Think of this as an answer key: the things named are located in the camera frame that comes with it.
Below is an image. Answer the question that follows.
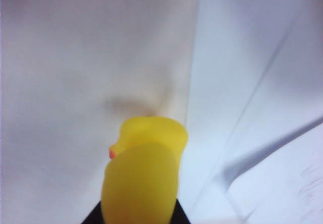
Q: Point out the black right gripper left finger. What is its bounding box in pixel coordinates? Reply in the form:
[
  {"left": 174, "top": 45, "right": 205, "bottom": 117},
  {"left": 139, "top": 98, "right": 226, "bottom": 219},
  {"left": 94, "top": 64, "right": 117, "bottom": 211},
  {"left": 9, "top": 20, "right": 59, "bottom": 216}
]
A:
[{"left": 84, "top": 201, "right": 104, "bottom": 224}]

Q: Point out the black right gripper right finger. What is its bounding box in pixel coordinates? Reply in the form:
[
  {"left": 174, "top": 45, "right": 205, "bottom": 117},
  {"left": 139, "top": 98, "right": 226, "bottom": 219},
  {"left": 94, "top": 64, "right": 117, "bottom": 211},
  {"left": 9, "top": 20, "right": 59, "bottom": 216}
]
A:
[{"left": 173, "top": 198, "right": 191, "bottom": 224}]

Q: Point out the yellow tufted duck toy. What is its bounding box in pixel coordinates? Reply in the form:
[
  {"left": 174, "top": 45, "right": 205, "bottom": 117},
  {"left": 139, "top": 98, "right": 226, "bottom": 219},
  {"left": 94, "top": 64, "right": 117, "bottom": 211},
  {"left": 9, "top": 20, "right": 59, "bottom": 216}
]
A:
[{"left": 100, "top": 115, "right": 189, "bottom": 224}]

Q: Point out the blank white paper sheet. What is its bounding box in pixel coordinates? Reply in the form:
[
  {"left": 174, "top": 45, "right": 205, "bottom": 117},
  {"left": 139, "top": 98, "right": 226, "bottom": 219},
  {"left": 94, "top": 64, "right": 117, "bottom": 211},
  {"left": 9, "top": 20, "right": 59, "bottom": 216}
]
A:
[{"left": 186, "top": 0, "right": 323, "bottom": 224}]

